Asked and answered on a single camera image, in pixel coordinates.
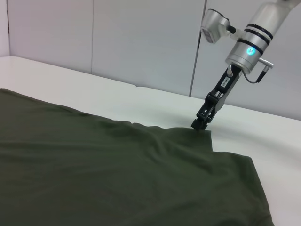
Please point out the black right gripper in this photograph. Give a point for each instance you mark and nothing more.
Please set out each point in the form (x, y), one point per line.
(223, 87)

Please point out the dark green shirt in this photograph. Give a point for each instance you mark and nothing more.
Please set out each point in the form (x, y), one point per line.
(117, 169)

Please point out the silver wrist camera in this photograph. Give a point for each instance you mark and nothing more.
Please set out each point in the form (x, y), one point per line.
(215, 26)

